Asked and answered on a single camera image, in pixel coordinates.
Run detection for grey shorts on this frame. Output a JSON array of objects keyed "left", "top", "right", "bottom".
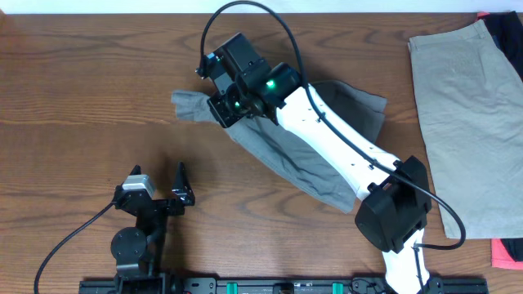
[{"left": 170, "top": 79, "right": 388, "bottom": 215}]

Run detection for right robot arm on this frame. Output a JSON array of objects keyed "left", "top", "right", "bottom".
[{"left": 201, "top": 55, "right": 431, "bottom": 293}]

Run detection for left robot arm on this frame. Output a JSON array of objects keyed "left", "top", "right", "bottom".
[{"left": 110, "top": 162, "right": 195, "bottom": 293}]

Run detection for beige khaki shorts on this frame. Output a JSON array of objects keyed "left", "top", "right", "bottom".
[{"left": 408, "top": 20, "right": 522, "bottom": 239}]

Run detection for pink red garment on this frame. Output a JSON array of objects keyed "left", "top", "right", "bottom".
[{"left": 477, "top": 12, "right": 522, "bottom": 270}]

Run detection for left black camera cable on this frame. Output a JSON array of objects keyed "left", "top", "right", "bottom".
[{"left": 34, "top": 201, "right": 118, "bottom": 294}]

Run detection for black camera cable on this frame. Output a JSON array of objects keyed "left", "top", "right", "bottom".
[
  {"left": 194, "top": 0, "right": 467, "bottom": 294},
  {"left": 34, "top": 201, "right": 118, "bottom": 294}
]

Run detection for right black camera cable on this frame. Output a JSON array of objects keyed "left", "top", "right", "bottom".
[{"left": 194, "top": 0, "right": 467, "bottom": 294}]

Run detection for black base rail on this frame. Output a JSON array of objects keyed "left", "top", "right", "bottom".
[{"left": 78, "top": 275, "right": 489, "bottom": 294}]

